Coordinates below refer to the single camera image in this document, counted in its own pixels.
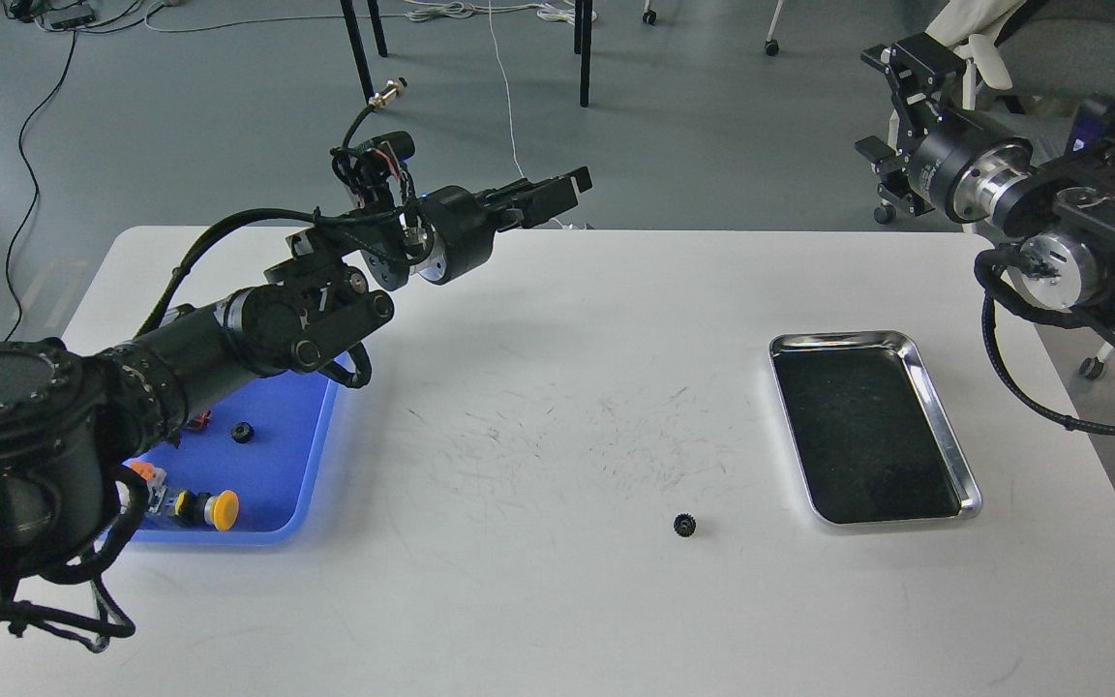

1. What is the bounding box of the silver metal tray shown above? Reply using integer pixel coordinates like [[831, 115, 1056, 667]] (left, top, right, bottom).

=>
[[768, 330, 983, 529]]

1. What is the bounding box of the black knob selector switch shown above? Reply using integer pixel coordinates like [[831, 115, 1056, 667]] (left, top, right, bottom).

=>
[[183, 409, 212, 433]]

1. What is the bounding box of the yellow push button switch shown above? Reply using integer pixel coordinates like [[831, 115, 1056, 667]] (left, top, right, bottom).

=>
[[146, 488, 240, 532]]

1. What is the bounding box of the grey office chair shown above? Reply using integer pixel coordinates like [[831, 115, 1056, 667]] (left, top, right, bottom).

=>
[[871, 0, 1115, 379]]

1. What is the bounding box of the black table leg left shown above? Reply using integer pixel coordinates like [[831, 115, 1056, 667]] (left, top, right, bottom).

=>
[[338, 0, 389, 103]]

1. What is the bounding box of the green button with orange block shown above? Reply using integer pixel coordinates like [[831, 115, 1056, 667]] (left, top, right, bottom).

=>
[[124, 459, 167, 527]]

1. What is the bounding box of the white floor cable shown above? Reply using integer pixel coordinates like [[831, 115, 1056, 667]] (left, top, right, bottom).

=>
[[407, 0, 597, 231]]

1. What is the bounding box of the black table leg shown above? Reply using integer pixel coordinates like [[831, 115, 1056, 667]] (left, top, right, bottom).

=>
[[338, 0, 389, 103], [572, 0, 594, 107]]

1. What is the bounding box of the black table leg right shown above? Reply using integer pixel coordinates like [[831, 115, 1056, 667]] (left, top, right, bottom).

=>
[[572, 0, 594, 107]]

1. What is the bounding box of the black robot arm image left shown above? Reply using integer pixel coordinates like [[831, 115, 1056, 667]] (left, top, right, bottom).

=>
[[0, 132, 591, 652]]

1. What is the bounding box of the small black gear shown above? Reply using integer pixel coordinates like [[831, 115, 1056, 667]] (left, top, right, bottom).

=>
[[673, 512, 698, 538], [229, 422, 256, 444]]

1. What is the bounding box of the blue plastic tray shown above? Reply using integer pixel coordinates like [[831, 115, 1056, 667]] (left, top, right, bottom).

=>
[[132, 374, 340, 546]]

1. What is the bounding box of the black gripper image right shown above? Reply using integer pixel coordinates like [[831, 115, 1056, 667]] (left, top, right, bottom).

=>
[[855, 33, 1034, 224]]

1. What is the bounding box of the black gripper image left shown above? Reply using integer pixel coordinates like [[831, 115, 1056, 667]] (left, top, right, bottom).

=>
[[413, 167, 592, 284]]

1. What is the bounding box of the black floor cable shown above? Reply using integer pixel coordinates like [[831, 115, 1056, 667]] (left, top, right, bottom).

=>
[[0, 0, 171, 340]]

